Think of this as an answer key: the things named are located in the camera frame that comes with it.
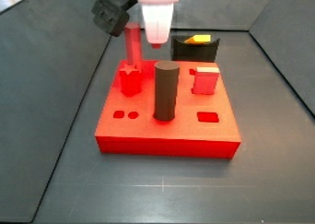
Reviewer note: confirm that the dark brown cylinder peg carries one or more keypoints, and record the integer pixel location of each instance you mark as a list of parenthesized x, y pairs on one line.
[(165, 89)]

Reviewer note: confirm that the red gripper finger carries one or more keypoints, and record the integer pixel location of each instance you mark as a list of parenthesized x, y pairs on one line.
[(156, 45)]

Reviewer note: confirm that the red fixture block with holes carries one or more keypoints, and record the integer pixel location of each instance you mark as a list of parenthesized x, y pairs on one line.
[(203, 131)]

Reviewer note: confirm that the red star-shaped peg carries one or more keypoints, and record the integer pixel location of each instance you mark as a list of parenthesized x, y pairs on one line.
[(129, 80)]

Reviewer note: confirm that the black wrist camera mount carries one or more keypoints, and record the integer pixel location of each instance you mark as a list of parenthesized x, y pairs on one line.
[(111, 15)]

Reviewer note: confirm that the yellow two-pronged square-circle object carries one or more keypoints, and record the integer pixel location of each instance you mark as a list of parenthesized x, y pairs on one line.
[(199, 39)]

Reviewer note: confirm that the tall pink cylinder peg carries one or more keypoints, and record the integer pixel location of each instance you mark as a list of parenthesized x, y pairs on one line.
[(133, 45)]

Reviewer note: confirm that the black curved regrasp stand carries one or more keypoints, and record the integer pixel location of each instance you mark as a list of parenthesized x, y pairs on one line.
[(192, 52)]

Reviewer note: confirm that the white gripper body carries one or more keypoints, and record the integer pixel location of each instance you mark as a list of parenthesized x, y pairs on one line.
[(157, 12)]

